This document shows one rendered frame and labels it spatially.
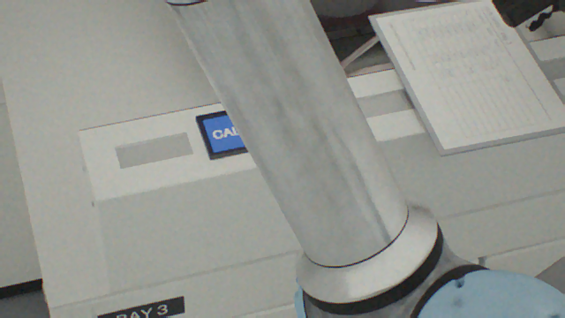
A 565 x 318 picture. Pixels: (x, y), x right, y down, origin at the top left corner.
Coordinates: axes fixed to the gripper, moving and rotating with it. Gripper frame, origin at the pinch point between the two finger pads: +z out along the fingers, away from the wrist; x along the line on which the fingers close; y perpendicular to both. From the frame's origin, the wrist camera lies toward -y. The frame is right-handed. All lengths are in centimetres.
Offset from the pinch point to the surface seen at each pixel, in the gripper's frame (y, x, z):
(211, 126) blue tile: -36.5, 1.1, -1.9
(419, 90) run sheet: -15.6, -0.1, -2.4
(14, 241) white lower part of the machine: -59, 58, 75
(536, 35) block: 3.6, 10.5, 3.7
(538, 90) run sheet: -4.3, -3.4, -2.5
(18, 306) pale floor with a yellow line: -61, 59, 95
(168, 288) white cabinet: -43.0, -4.8, 13.8
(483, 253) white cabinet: -7.0, -4.8, 20.6
